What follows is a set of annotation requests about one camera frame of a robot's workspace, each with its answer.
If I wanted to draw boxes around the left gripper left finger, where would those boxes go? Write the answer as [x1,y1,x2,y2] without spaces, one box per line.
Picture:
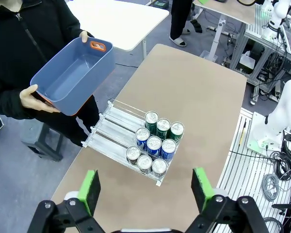
[26,169,105,233]

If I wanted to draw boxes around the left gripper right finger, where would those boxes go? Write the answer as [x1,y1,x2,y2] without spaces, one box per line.
[184,167,270,233]

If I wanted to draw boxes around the black Pepsi can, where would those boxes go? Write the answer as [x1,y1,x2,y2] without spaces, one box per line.
[151,159,168,178]
[137,154,153,174]
[126,146,142,166]

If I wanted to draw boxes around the green Chilsung cider can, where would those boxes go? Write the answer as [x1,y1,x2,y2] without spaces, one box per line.
[156,117,172,139]
[145,111,159,132]
[169,121,185,144]

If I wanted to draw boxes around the blue bin orange handles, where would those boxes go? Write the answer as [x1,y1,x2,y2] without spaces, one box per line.
[30,36,116,117]

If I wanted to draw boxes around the person's left forearm black sleeve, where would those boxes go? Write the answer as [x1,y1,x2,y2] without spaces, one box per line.
[63,14,95,39]

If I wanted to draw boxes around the person's right forearm black sleeve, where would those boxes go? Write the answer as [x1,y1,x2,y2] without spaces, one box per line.
[0,88,27,119]

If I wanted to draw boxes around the aluminium slotted robot base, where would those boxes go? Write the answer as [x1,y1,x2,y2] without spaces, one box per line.
[217,108,291,233]

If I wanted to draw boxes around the person's right hand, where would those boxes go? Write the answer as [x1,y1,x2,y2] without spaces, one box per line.
[19,84,61,114]

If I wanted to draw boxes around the person's left hand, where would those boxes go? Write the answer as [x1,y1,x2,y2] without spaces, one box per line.
[79,30,90,44]

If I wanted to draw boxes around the yellow stick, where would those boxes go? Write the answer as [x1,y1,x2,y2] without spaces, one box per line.
[240,121,247,146]

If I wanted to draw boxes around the grey plastic stool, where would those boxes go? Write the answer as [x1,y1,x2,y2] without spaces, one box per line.
[20,118,64,162]

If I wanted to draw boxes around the person in black jacket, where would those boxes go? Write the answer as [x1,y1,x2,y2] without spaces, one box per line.
[0,0,100,148]

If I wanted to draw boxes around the person in black trousers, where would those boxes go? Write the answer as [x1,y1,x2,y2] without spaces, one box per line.
[169,0,203,48]

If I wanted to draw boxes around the white side table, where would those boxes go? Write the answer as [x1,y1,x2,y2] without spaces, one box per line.
[66,0,170,60]

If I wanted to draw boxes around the wooden top table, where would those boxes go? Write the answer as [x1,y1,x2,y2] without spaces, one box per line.
[193,0,258,61]

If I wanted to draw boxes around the white wire can dispenser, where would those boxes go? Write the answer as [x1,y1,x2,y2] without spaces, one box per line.
[80,99,186,187]

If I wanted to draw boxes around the grey cable coil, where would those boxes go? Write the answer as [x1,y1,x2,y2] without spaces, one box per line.
[261,173,282,202]

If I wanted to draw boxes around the black cable coil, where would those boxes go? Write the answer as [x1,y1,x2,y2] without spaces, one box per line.
[275,132,291,182]

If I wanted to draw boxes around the aluminium frame cart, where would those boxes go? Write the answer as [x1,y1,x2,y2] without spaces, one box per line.
[229,21,291,102]

